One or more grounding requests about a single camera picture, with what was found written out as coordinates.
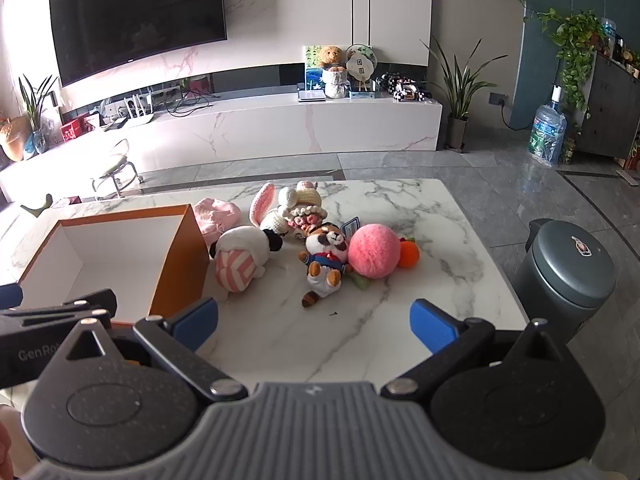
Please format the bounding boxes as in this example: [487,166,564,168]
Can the brown teddy bear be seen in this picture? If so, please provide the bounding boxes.
[318,46,347,72]

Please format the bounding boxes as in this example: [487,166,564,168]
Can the white display fan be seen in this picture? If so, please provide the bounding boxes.
[346,56,379,96]

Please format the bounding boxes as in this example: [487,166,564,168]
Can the red box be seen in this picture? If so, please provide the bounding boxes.
[61,112,101,144]

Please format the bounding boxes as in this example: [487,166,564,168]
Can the pink knitted hat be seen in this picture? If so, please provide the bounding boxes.
[192,197,242,248]

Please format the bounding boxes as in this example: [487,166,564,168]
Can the crochet doll with cream hat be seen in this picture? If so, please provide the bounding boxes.
[277,180,329,241]

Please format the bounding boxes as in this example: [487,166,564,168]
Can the grey trash can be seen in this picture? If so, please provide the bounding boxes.
[512,217,617,344]

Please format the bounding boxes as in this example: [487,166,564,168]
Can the raccoon plush toy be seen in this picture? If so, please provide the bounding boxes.
[299,216,362,308]

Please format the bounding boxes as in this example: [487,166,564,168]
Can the dark curved object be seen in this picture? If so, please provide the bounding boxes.
[20,193,56,214]

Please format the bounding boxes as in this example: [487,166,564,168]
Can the black white toy car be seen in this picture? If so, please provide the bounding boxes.
[382,72,416,92]
[395,82,434,102]

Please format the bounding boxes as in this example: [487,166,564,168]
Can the small landscape painting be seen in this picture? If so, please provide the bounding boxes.
[303,44,331,92]

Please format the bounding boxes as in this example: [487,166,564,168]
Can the orange crochet tangerine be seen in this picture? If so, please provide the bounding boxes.
[397,237,422,269]

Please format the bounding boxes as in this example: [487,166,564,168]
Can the small swivel stool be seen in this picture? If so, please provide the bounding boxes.
[91,138,146,199]

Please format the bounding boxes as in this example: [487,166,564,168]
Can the water bottle with pump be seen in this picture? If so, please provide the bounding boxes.
[526,83,569,168]

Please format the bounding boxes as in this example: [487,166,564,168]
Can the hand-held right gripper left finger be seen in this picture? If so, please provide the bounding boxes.
[37,296,249,403]

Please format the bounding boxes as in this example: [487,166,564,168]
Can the grey side cabinet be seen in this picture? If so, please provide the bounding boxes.
[557,50,640,161]

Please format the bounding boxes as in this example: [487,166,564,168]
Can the white crochet rabbit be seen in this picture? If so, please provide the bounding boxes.
[248,182,297,239]

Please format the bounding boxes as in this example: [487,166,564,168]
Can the plant in glass vase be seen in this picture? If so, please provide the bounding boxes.
[17,74,60,155]

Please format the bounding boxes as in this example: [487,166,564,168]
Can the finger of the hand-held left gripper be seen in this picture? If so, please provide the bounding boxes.
[0,288,119,332]
[0,284,24,310]

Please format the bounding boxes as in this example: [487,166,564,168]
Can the trailing vine plant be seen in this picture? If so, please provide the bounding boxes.
[537,8,609,131]

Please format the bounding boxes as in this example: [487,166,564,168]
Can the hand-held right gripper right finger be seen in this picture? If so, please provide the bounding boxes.
[382,298,593,403]

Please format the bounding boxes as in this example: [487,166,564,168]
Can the decorative patterned plate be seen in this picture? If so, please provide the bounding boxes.
[346,43,376,68]

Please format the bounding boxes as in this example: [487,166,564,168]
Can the white router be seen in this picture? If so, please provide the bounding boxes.
[121,89,157,129]

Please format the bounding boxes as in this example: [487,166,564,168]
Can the white marble television console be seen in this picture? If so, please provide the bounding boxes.
[0,91,444,182]

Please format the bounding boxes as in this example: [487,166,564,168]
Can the long-leaf potted plant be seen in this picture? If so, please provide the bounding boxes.
[420,37,496,153]

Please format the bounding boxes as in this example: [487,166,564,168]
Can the orange cardboard box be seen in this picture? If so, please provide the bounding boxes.
[17,204,211,325]

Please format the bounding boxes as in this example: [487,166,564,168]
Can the pink fluffy peach plush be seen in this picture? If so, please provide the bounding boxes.
[345,223,402,291]

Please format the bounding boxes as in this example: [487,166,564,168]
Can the black cables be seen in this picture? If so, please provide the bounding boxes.
[165,87,221,117]

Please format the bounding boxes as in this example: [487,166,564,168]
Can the black wall television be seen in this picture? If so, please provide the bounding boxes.
[48,0,228,88]

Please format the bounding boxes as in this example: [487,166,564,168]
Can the pink striped white plush toy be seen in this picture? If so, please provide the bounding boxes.
[209,226,284,295]

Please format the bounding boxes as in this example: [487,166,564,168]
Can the acorn-shaped vase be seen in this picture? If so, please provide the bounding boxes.
[0,116,32,163]

